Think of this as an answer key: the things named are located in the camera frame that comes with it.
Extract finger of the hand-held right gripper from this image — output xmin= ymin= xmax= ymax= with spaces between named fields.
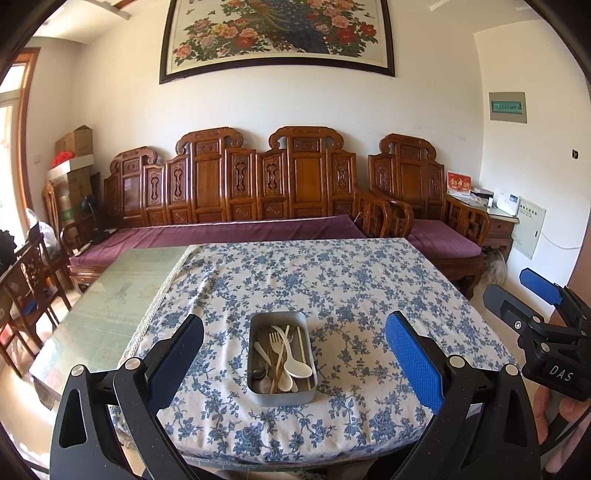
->
xmin=482 ymin=285 xmax=550 ymax=340
xmin=519 ymin=268 xmax=591 ymax=324

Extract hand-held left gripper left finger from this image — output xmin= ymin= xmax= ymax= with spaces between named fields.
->
xmin=50 ymin=314 xmax=205 ymax=480

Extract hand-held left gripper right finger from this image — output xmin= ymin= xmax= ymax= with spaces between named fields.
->
xmin=385 ymin=311 xmax=541 ymax=480

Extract white plastic fork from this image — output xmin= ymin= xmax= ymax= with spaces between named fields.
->
xmin=268 ymin=330 xmax=289 ymax=370

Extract white plastic spoon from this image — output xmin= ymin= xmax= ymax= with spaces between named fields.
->
xmin=270 ymin=325 xmax=314 ymax=378
xmin=253 ymin=342 xmax=294 ymax=391

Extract rectangular metal tray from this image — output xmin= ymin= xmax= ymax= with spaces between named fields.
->
xmin=247 ymin=311 xmax=317 ymax=407

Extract person's right hand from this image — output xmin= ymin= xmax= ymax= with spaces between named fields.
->
xmin=534 ymin=385 xmax=591 ymax=462

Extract grey fluffy bundle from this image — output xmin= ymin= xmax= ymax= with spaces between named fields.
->
xmin=482 ymin=251 xmax=509 ymax=287

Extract wooden side table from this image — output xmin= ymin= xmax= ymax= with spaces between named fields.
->
xmin=482 ymin=205 xmax=520 ymax=264

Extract white tabletop device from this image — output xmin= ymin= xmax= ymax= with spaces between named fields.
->
xmin=496 ymin=190 xmax=522 ymax=217

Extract purple armchair cushion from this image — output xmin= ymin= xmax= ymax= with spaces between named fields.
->
xmin=409 ymin=219 xmax=483 ymax=258

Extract long purple bench cushion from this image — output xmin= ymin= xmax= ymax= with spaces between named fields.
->
xmin=68 ymin=215 xmax=368 ymax=273

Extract blue floral tablecloth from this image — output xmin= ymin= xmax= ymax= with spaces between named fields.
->
xmin=111 ymin=237 xmax=522 ymax=464

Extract dark wooden dining chair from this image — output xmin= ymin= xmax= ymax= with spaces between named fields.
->
xmin=0 ymin=268 xmax=47 ymax=379
xmin=21 ymin=233 xmax=75 ymax=315

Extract carved wooden armchair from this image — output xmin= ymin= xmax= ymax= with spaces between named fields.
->
xmin=368 ymin=134 xmax=491 ymax=296

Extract carved wooden sofa bench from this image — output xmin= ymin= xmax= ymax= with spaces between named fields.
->
xmin=60 ymin=127 xmax=393 ymax=296

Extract clear plastic bag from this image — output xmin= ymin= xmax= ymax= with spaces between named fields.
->
xmin=25 ymin=208 xmax=61 ymax=250

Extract large brown cardboard box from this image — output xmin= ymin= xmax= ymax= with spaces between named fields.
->
xmin=55 ymin=168 xmax=93 ymax=222

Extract carved wooden chair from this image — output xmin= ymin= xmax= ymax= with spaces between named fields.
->
xmin=41 ymin=182 xmax=63 ymax=232

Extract white lidded box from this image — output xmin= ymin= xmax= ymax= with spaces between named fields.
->
xmin=46 ymin=154 xmax=95 ymax=183

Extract framed peacock flower painting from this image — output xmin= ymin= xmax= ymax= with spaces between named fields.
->
xmin=159 ymin=0 xmax=396 ymax=85

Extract white wall cable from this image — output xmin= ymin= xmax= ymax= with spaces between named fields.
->
xmin=540 ymin=231 xmax=583 ymax=250

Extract white wall electrical panel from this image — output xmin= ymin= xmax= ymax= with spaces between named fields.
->
xmin=510 ymin=196 xmax=547 ymax=259

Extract wooden door frame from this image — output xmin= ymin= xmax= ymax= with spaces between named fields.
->
xmin=0 ymin=46 xmax=41 ymax=222

